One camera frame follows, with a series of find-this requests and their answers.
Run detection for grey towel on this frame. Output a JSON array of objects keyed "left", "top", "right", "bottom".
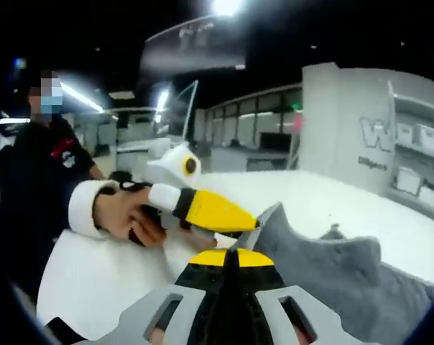
[{"left": 234, "top": 201, "right": 434, "bottom": 345}]

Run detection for person's left hand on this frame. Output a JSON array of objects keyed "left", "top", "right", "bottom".
[{"left": 93, "top": 186, "right": 167, "bottom": 249}]

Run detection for grey counter cabinet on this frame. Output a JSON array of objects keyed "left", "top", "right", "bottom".
[{"left": 209, "top": 142, "right": 297, "bottom": 172}]

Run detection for black monitor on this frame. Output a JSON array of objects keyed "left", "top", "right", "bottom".
[{"left": 259, "top": 132, "right": 293, "bottom": 148}]

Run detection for dark hanging display screen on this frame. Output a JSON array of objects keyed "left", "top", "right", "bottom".
[{"left": 139, "top": 17, "right": 247, "bottom": 86}]

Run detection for person's black shirt torso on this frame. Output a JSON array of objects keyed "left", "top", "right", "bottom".
[{"left": 0, "top": 114, "right": 98, "bottom": 299}]

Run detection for rows of white storage bins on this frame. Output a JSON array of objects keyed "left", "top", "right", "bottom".
[{"left": 394, "top": 165, "right": 434, "bottom": 213}]

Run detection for grey metal shelving unit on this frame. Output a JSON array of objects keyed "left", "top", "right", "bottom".
[{"left": 385, "top": 80, "right": 434, "bottom": 224}]

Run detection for upright lit frame panel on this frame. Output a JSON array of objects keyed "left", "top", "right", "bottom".
[{"left": 154, "top": 79, "right": 200, "bottom": 143}]

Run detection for glass partition wall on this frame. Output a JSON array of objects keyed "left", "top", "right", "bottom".
[{"left": 202, "top": 84, "right": 304, "bottom": 144}]

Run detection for white raised wall lettering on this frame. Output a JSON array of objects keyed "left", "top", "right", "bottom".
[{"left": 359, "top": 114, "right": 434, "bottom": 173}]

